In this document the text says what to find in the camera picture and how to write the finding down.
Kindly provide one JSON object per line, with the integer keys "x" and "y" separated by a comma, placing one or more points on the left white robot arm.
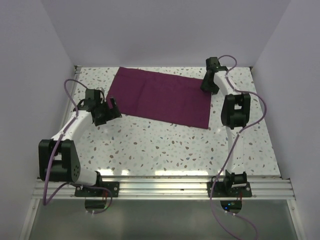
{"x": 58, "y": 157}

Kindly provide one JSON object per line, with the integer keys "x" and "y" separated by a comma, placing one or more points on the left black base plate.
{"x": 105, "y": 189}

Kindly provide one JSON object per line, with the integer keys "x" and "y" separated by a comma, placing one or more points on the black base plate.
{"x": 105, "y": 189}
{"x": 246, "y": 190}

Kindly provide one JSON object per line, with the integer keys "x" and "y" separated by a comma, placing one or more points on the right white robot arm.
{"x": 234, "y": 116}

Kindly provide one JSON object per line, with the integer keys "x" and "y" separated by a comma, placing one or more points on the purple cloth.
{"x": 163, "y": 97}

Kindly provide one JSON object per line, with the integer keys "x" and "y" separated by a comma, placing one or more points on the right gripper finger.
{"x": 215, "y": 90}
{"x": 205, "y": 87}

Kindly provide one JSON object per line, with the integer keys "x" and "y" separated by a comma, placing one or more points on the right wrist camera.
{"x": 213, "y": 65}

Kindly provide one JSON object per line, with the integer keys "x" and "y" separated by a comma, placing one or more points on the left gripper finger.
{"x": 114, "y": 109}
{"x": 99, "y": 121}

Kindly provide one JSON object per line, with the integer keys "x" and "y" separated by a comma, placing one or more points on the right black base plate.
{"x": 246, "y": 190}

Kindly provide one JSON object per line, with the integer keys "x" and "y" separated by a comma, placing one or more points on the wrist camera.
{"x": 213, "y": 65}
{"x": 96, "y": 95}

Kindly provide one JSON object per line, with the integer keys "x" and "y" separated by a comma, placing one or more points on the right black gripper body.
{"x": 212, "y": 83}

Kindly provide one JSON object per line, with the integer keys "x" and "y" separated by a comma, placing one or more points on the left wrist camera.
{"x": 96, "y": 95}

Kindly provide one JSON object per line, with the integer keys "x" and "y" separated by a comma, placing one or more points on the aluminium front rail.
{"x": 194, "y": 188}

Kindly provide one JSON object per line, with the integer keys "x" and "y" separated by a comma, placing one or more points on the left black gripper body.
{"x": 104, "y": 111}

